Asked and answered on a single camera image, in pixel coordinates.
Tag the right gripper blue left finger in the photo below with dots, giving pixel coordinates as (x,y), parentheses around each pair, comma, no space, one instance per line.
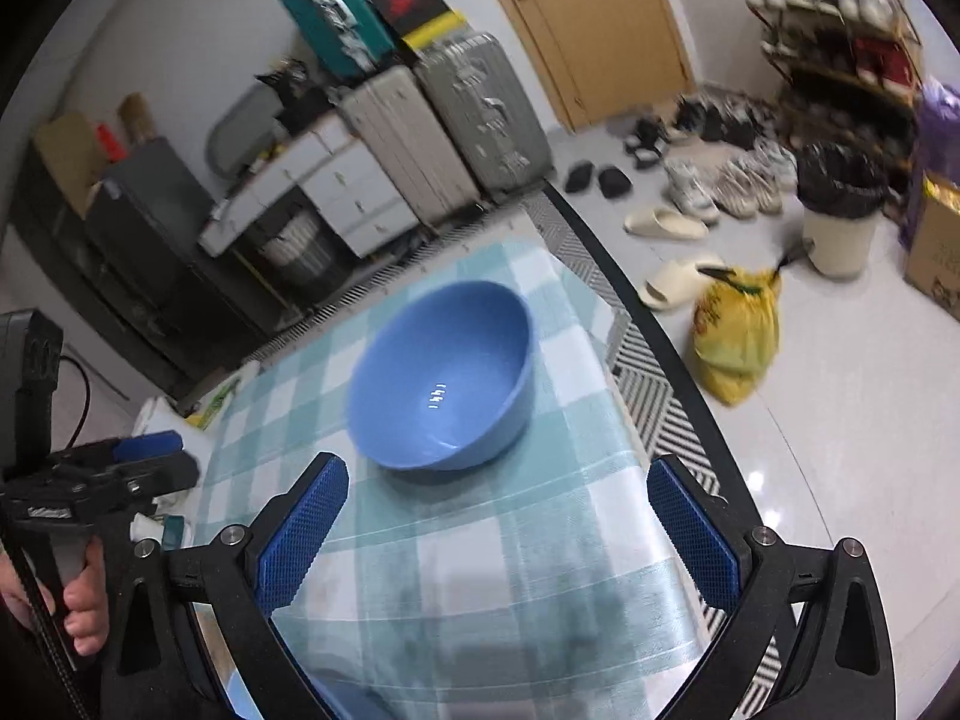
(289,532)

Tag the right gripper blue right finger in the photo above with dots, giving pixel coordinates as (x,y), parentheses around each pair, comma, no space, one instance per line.
(704,533)

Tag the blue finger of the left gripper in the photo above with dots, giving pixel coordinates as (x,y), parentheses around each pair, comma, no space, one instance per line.
(147,447)

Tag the blue bowl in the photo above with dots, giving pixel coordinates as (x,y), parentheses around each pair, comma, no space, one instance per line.
(448,384)

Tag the person's left hand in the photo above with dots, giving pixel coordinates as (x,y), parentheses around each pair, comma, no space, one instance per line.
(85,597)

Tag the dark grey refrigerator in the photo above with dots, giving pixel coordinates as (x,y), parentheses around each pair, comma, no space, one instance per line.
(146,219)

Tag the yellow plastic bag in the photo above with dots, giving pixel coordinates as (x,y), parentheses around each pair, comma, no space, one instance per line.
(736,325)

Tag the woven laundry basket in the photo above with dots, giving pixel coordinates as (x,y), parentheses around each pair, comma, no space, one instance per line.
(300,251)

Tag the beige slipper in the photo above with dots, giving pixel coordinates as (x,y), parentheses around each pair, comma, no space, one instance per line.
(678,283)
(664,223)

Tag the white drawer desk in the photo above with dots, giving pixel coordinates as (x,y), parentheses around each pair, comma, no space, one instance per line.
(340,177)

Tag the black bag on desk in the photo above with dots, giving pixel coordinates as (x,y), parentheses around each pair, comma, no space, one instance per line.
(302,101)

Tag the cardboard cat box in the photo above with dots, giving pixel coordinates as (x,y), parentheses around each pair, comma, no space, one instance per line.
(932,263)

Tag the beige suitcase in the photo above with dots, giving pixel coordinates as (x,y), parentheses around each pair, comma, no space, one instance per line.
(391,115)

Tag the white trash bin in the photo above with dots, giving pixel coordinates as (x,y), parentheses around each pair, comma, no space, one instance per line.
(843,191)

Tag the teal suitcase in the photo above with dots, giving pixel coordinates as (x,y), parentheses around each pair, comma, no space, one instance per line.
(346,36)

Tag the silver suitcase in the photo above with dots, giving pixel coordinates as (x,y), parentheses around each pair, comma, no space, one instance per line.
(475,90)

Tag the purple plastic bag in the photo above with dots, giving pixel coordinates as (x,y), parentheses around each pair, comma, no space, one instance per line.
(935,151)

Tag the stacked shoe boxes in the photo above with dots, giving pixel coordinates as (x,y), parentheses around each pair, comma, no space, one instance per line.
(420,24)

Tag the wooden shoe rack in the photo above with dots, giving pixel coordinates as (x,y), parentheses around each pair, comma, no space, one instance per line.
(850,71)

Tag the wooden door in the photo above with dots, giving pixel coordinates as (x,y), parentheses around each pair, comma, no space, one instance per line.
(599,58)

